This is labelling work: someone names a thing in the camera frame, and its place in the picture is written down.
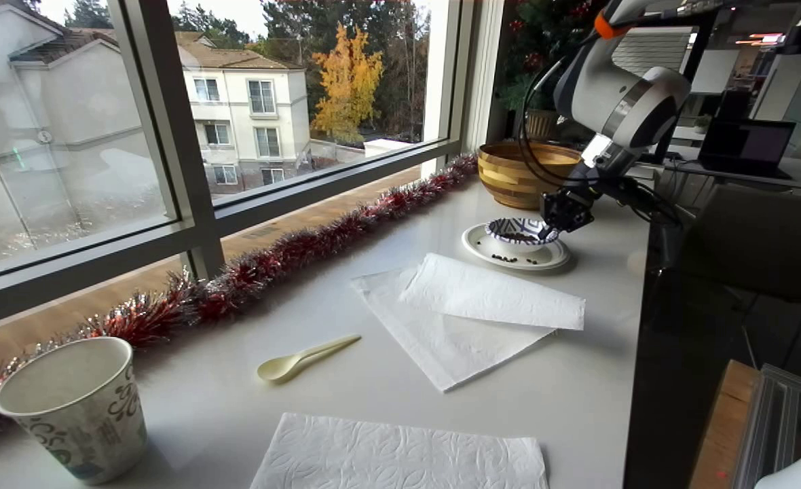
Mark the pale yellow plastic spoon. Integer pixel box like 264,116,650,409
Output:
256,334,364,386

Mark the dark sofa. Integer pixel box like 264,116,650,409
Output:
651,170,801,382

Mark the white apartment house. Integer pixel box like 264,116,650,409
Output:
178,29,313,197

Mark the dark monitor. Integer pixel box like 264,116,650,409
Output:
698,116,798,175

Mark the red silver tinsel garland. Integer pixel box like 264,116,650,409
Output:
0,151,480,436

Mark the black shelf post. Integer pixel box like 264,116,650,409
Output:
655,0,722,164

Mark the yellow autumn tree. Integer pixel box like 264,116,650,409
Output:
311,25,385,147

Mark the textured white paper towel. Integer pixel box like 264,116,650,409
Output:
247,409,551,489

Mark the small white paper napkin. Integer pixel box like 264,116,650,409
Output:
398,249,589,334

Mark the clear metal framed tray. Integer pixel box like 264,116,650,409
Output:
737,363,801,489

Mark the brown wooden board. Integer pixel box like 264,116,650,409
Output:
688,357,763,489

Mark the white round plate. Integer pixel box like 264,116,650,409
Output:
459,219,573,275

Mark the dark window frame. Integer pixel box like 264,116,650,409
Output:
0,0,510,334

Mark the gray house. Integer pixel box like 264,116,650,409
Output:
0,0,178,275

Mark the large folded white napkin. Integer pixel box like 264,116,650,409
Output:
353,269,558,393

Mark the green potted plant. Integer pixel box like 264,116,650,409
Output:
498,0,607,143

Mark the golden wooden bowl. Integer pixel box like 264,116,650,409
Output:
476,139,588,215

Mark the patterned white paper cup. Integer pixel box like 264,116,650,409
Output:
0,334,150,485

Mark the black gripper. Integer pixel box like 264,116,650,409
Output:
506,174,607,246

